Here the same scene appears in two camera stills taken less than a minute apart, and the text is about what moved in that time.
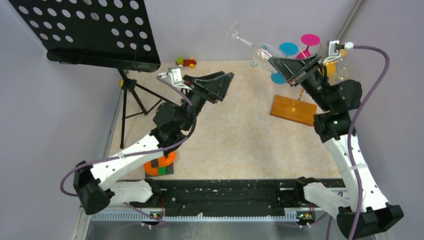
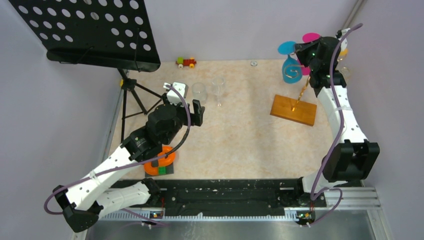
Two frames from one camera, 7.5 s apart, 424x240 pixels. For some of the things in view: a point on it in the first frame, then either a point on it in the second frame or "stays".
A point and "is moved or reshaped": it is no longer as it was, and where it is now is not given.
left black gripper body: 204,90 to 195,119
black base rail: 221,197 stays
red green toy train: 181,62 stays
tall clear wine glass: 261,52 is moved or reshaped
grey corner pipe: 358,5 stays
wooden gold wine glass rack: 293,110 stays
